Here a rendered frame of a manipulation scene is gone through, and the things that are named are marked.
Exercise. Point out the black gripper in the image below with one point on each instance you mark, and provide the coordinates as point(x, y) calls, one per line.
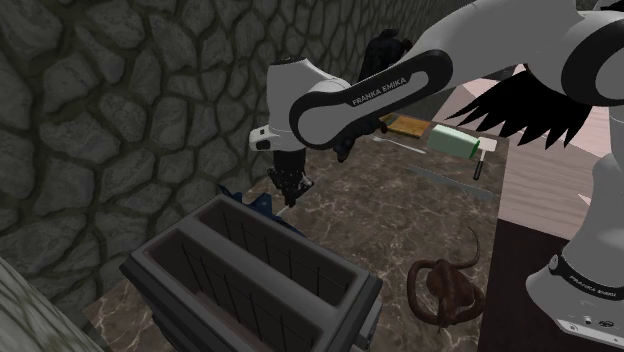
point(288, 166)

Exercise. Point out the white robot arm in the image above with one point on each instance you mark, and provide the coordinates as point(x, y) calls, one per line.
point(487, 34)

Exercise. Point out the dark blue crumpled thing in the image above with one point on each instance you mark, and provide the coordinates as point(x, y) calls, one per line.
point(261, 202)

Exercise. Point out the dark grey toaster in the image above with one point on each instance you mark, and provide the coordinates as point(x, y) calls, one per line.
point(253, 287)

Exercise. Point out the silver fork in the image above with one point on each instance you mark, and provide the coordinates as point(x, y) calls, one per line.
point(397, 144)

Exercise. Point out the wooden cutting board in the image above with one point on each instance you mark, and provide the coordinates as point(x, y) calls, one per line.
point(407, 126)

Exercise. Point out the long grey knife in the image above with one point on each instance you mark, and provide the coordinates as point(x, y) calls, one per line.
point(448, 181)

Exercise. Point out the pale green box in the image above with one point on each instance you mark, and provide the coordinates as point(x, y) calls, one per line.
point(451, 140)

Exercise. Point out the black figure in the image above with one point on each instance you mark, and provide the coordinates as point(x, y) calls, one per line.
point(382, 51)

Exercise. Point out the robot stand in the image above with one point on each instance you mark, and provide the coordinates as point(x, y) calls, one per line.
point(512, 292)

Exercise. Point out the black spiky feathered thing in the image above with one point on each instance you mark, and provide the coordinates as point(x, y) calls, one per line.
point(526, 107)

